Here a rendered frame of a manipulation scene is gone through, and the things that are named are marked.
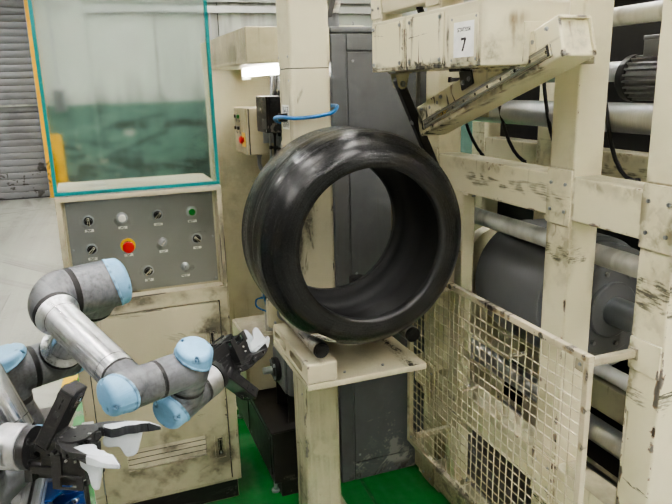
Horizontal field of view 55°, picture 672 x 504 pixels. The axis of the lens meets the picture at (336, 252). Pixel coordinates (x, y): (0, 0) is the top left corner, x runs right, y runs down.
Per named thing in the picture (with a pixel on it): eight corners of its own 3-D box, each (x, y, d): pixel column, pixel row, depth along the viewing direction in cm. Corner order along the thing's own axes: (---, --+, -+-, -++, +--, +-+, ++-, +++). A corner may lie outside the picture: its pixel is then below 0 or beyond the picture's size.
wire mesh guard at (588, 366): (406, 440, 244) (407, 261, 227) (411, 439, 245) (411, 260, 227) (569, 615, 163) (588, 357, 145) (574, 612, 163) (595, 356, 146)
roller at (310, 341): (291, 318, 211) (277, 317, 209) (293, 305, 210) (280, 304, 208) (328, 359, 179) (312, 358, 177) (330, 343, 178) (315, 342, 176)
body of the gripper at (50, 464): (109, 470, 109) (43, 466, 111) (107, 421, 108) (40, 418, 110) (86, 492, 102) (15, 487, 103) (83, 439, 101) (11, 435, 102)
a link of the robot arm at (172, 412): (183, 411, 126) (176, 439, 131) (217, 382, 135) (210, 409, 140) (152, 389, 128) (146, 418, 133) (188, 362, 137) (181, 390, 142)
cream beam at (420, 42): (370, 73, 202) (369, 23, 198) (441, 71, 210) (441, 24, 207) (477, 67, 147) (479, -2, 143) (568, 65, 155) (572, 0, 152)
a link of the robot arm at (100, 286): (16, 357, 182) (62, 258, 145) (68, 341, 193) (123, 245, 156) (32, 395, 179) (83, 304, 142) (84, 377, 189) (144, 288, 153)
